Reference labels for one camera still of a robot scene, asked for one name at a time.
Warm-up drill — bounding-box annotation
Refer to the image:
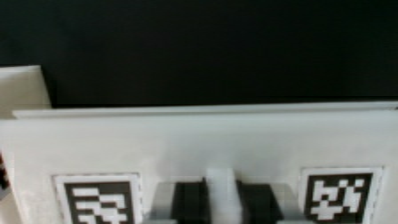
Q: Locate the white frame fence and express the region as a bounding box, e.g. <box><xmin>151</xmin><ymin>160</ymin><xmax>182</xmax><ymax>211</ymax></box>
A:
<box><xmin>0</xmin><ymin>65</ymin><xmax>52</xmax><ymax>119</ymax></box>

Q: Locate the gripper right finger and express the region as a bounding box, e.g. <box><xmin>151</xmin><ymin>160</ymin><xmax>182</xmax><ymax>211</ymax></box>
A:
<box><xmin>237</xmin><ymin>181</ymin><xmax>285</xmax><ymax>224</ymax></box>

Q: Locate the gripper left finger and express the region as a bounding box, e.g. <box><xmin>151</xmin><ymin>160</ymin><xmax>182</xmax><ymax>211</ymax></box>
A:
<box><xmin>171</xmin><ymin>180</ymin><xmax>212</xmax><ymax>224</ymax></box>

